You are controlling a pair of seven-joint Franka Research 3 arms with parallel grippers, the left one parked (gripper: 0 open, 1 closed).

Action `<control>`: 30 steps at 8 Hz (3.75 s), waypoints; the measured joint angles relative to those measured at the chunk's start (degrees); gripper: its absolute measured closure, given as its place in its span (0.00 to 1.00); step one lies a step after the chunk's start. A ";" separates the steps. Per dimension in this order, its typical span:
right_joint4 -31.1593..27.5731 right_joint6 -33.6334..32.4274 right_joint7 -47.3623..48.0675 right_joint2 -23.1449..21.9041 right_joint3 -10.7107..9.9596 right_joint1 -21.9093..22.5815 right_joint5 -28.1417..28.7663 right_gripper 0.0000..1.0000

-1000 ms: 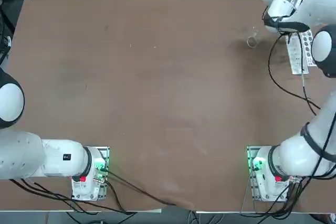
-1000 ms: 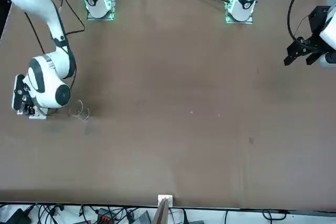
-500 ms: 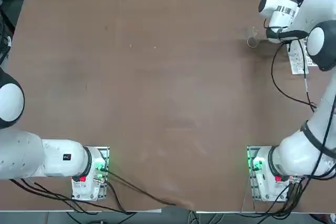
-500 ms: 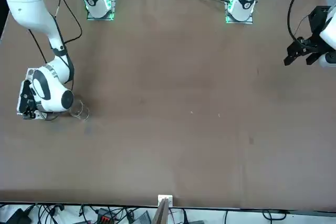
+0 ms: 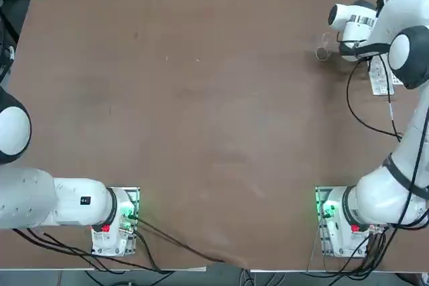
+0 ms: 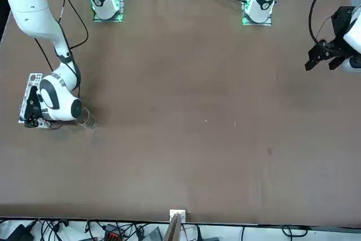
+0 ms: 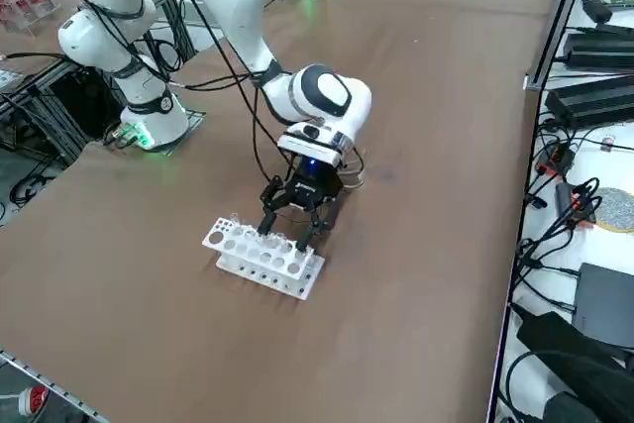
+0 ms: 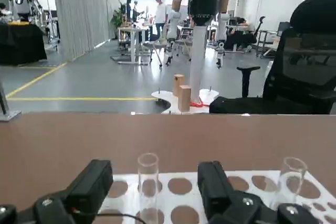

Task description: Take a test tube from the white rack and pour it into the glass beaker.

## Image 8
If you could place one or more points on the person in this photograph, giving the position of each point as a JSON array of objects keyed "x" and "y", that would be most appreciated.
[
  {"x": 246, "y": 24},
  {"x": 160, "y": 11}
]

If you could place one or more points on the clear glass test tube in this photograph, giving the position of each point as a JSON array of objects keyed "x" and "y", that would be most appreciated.
[
  {"x": 292, "y": 176},
  {"x": 148, "y": 171}
]

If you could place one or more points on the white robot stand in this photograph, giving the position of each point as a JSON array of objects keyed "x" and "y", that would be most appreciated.
[{"x": 198, "y": 58}]

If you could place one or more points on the black draped table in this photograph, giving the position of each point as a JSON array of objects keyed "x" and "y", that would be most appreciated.
[{"x": 21, "y": 45}]

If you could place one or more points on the green potted plant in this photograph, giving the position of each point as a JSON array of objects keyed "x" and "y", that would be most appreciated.
[{"x": 118, "y": 18}]

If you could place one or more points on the white test tube rack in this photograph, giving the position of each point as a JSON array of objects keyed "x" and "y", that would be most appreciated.
[{"x": 189, "y": 175}]

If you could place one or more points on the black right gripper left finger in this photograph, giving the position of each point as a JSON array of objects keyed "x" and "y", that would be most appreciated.
[{"x": 89, "y": 182}]

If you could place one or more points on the black office chair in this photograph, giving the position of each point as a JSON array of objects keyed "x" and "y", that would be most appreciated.
[{"x": 315, "y": 14}]

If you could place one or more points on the aluminium post foot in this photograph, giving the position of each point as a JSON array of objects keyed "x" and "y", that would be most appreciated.
[{"x": 10, "y": 115}]

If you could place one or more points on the grey curtain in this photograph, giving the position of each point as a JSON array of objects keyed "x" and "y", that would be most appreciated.
[{"x": 78, "y": 11}]

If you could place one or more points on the white desk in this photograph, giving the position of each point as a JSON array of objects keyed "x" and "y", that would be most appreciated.
[{"x": 133, "y": 45}]

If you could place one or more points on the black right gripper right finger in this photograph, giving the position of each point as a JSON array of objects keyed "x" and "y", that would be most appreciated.
[{"x": 215, "y": 190}]

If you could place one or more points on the white humanoid robot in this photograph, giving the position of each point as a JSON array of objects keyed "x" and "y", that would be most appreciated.
[{"x": 19, "y": 1}]

